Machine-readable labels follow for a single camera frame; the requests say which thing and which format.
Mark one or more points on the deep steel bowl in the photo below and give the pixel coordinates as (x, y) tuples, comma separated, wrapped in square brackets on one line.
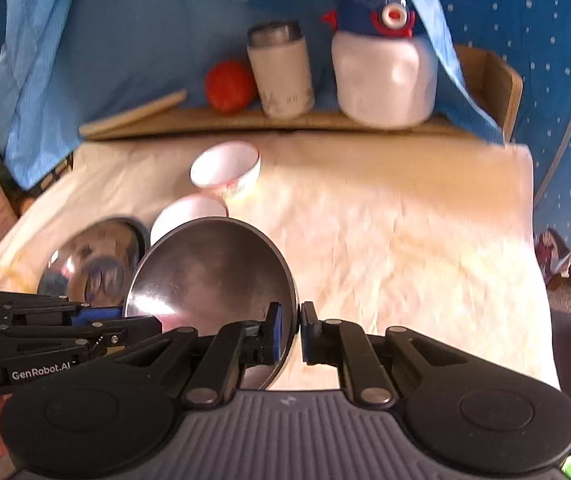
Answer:
[(210, 272)]

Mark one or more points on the cream paper table cover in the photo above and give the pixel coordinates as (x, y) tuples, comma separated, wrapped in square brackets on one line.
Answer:
[(431, 232)]

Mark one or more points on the wooden shelf board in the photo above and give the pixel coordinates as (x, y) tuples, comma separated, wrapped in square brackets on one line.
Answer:
[(494, 84)]

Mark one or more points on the red tomato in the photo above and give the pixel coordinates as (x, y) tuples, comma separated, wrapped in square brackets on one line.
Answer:
[(230, 87)]

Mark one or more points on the white thermos cup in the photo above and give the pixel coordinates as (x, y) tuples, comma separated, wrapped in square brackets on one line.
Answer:
[(278, 54)]

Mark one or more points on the blue dotted fabric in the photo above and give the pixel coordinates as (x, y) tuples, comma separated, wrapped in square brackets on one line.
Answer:
[(534, 37)]

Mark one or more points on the white rolling stick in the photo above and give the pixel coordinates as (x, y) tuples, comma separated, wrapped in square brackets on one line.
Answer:
[(135, 114)]

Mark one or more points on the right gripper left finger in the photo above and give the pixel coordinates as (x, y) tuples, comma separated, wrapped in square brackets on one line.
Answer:
[(235, 347)]

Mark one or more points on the white blue water bottle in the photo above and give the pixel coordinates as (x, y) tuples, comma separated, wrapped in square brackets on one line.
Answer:
[(385, 75)]

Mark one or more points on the light blue hanging garment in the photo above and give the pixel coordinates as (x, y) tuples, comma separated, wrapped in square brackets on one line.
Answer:
[(67, 62)]

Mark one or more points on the steel plate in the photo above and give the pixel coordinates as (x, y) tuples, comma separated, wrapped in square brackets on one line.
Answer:
[(97, 265)]

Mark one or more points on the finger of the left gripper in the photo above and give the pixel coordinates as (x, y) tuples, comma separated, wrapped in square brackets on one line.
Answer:
[(33, 309), (29, 340)]

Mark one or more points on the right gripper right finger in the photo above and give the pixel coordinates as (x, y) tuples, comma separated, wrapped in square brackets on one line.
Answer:
[(345, 346)]

